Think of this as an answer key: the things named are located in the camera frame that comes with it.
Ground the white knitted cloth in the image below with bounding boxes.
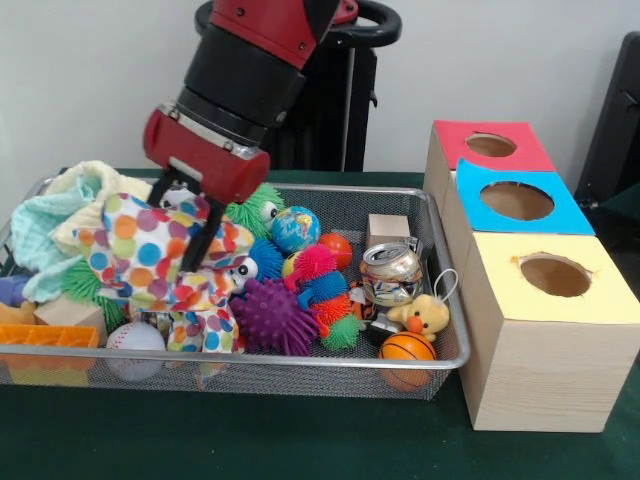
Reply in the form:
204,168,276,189
45,160,153,251

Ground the small white baseball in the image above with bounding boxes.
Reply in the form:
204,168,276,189
105,322,167,383

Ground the small orange basketball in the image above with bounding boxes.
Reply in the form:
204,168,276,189
378,333,438,393

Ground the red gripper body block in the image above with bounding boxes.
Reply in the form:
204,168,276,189
142,100,272,207

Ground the rainbow spiky caterpillar toy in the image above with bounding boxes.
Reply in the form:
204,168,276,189
283,243,367,352

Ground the green cloth side table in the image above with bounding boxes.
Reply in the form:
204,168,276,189
598,183,640,223

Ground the small red ball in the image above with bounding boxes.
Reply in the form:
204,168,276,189
320,232,354,271

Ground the clear wire mesh bin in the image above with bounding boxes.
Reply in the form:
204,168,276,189
0,176,469,403

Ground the mint green knitted cloth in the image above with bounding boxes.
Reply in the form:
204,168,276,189
10,190,89,303

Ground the purple spiky ball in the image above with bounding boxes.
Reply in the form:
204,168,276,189
230,277,321,358

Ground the crushed silver can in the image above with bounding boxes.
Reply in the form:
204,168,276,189
360,240,424,307

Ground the small globe print ball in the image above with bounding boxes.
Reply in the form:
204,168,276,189
271,206,322,255

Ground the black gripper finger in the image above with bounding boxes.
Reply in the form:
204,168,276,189
147,172,183,209
180,195,230,274

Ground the polka dot cloth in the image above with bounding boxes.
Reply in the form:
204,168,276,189
85,193,257,312
165,303,241,354

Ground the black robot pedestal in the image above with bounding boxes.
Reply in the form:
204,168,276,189
195,0,403,171

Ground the wooden box with three holes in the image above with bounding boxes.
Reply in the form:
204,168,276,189
424,120,640,433

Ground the black upright panel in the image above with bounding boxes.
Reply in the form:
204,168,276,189
583,32,640,216

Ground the small yellow duck toy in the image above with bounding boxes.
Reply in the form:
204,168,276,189
388,293,451,344

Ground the orange toy building block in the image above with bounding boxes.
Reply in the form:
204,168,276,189
0,322,99,388

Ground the green spiky ball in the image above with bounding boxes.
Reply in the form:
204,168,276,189
225,183,287,241

